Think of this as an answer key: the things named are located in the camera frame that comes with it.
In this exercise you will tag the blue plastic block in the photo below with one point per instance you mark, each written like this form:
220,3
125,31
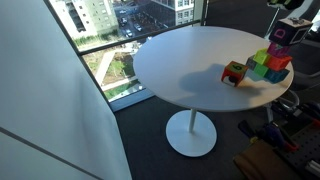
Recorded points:
276,76

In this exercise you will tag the lime green plastic block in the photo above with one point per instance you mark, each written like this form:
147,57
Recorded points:
261,56

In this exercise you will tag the white round table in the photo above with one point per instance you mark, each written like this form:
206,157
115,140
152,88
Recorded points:
184,67

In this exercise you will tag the brown cardboard box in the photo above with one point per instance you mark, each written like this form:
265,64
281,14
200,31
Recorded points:
260,162

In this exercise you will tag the orange plastic block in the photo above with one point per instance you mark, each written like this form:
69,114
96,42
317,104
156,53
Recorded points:
278,63

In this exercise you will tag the magenta plastic block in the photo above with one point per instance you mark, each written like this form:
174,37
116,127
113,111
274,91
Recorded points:
277,50

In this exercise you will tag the grey plastic block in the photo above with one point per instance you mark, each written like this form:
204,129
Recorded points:
251,63

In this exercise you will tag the orange soft cube number nine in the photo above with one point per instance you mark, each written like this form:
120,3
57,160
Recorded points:
234,73

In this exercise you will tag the white zebra soft cube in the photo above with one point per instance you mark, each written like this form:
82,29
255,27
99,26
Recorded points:
285,4

